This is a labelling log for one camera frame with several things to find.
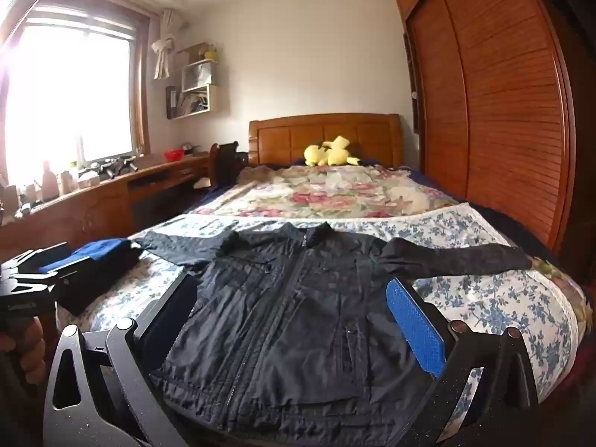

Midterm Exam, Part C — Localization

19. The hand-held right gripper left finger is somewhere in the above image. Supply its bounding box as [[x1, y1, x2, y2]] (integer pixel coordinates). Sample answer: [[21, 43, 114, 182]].
[[42, 270, 199, 447]]

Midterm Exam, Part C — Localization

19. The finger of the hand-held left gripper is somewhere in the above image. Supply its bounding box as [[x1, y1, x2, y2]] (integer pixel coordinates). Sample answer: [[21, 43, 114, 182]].
[[38, 252, 101, 299]]

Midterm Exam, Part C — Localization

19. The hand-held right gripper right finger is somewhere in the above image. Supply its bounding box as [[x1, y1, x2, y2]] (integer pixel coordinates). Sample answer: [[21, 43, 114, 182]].
[[386, 277, 541, 447]]

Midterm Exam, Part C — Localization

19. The black jacket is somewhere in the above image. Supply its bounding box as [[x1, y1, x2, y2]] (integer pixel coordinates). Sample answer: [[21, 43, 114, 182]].
[[133, 222, 532, 447]]

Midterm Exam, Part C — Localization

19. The person's left forearm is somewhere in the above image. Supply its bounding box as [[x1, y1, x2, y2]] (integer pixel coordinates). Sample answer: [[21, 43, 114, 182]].
[[0, 351, 46, 447]]

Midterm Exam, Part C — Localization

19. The person's left hand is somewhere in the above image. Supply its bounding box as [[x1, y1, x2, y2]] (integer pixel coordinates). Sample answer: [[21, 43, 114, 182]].
[[0, 322, 46, 383]]

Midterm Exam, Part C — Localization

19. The folded black garment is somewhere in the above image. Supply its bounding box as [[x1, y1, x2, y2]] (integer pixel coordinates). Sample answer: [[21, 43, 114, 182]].
[[58, 247, 146, 318]]

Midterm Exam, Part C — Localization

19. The wooden desk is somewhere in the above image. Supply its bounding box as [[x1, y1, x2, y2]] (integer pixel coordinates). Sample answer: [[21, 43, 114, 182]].
[[0, 151, 219, 268]]

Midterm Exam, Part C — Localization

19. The blue floral bed sheet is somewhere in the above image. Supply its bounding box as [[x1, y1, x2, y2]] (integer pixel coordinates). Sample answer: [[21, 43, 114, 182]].
[[56, 202, 587, 429]]

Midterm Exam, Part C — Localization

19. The brown bottle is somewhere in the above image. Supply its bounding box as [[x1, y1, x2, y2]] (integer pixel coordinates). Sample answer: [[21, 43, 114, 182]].
[[42, 161, 58, 199]]

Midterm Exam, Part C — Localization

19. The navy bed sheet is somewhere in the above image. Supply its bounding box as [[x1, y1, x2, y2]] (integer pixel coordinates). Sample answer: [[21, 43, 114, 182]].
[[479, 205, 583, 285]]

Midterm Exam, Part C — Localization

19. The pink floral quilt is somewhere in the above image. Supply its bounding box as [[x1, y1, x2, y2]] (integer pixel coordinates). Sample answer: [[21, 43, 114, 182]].
[[188, 164, 466, 221]]

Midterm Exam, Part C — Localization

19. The wooden chair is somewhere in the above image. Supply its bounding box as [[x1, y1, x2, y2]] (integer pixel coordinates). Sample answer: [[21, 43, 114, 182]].
[[209, 141, 247, 188]]

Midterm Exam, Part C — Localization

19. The window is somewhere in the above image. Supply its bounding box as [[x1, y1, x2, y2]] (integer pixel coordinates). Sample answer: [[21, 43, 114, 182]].
[[0, 0, 152, 182]]

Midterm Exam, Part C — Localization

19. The yellow plush toy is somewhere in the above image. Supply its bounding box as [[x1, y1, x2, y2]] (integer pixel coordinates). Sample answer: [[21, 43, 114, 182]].
[[304, 136, 360, 167]]

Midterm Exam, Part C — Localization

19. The wooden bed headboard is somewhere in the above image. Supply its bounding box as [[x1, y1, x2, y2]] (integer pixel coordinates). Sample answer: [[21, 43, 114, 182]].
[[248, 112, 403, 169]]

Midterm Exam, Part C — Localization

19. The wooden slatted wardrobe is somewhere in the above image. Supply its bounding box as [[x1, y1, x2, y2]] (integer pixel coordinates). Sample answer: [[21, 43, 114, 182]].
[[395, 0, 585, 259]]

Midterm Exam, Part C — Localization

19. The white paper bag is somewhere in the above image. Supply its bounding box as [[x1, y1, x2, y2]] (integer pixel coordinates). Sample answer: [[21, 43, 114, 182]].
[[184, 63, 213, 92]]

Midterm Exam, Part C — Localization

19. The tied beige curtain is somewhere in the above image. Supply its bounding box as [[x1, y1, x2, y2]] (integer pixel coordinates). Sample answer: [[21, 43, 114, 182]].
[[151, 9, 186, 81]]

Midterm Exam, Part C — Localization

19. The wooden corner shelf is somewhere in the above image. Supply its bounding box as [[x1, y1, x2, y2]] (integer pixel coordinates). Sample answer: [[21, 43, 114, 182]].
[[403, 28, 423, 137]]

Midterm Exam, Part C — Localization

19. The white wall shelf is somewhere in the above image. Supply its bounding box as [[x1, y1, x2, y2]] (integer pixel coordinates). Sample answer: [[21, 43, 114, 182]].
[[165, 44, 221, 120]]

